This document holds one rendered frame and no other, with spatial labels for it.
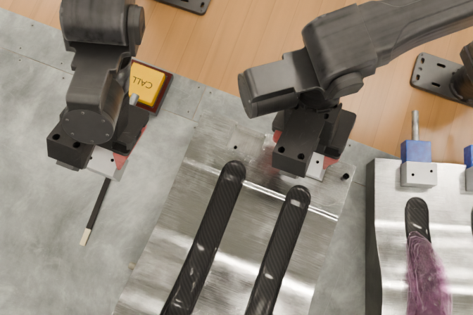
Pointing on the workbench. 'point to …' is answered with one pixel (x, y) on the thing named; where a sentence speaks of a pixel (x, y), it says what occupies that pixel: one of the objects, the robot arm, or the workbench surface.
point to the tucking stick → (95, 211)
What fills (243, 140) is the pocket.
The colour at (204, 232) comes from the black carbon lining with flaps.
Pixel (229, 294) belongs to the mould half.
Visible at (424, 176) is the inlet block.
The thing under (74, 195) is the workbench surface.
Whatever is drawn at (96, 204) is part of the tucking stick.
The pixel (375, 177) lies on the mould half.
